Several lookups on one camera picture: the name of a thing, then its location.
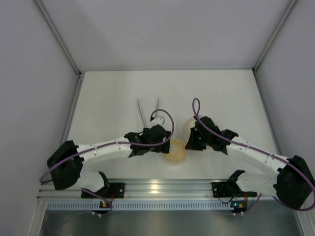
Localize beige round lid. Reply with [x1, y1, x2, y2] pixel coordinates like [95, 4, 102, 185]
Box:
[165, 139, 187, 162]

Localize metal tongs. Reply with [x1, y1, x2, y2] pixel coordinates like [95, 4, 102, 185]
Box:
[137, 96, 159, 128]

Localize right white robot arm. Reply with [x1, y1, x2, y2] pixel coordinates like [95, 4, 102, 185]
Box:
[184, 116, 315, 210]

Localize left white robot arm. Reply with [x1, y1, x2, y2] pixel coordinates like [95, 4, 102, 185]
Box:
[47, 124, 173, 193]

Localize round metal lunch box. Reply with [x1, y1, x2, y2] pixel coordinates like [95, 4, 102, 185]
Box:
[165, 158, 185, 167]

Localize cream plate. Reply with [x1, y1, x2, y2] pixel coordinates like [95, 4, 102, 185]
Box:
[183, 118, 211, 151]

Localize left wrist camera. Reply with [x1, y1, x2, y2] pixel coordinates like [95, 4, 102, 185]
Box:
[149, 116, 165, 127]

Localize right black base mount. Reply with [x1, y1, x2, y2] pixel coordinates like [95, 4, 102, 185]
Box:
[212, 181, 237, 198]

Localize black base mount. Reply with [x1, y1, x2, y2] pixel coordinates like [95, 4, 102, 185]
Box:
[81, 182, 125, 199]
[212, 181, 237, 198]

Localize aluminium rail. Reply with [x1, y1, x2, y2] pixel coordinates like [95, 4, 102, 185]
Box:
[37, 179, 222, 200]

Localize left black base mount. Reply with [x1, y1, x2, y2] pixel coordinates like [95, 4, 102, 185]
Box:
[81, 182, 125, 199]

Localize slotted cable duct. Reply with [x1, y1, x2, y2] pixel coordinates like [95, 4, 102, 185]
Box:
[46, 200, 244, 211]

